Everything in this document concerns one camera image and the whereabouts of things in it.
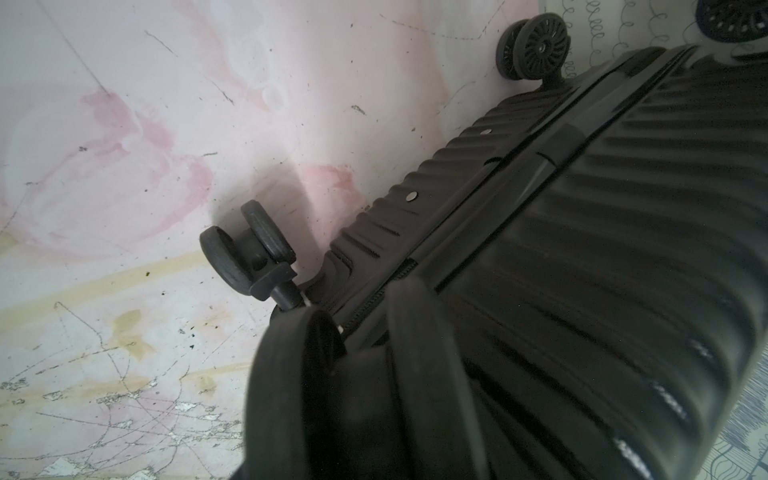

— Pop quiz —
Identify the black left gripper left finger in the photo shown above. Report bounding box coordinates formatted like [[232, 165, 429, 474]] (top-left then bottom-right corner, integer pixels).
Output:
[[232, 307, 345, 479]]

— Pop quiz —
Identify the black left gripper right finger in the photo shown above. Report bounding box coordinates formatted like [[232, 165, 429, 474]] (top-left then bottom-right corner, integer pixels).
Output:
[[386, 277, 489, 479]]

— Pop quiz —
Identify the black ribbed hard-shell suitcase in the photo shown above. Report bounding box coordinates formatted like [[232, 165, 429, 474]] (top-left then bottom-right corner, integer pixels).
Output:
[[199, 1, 767, 479]]

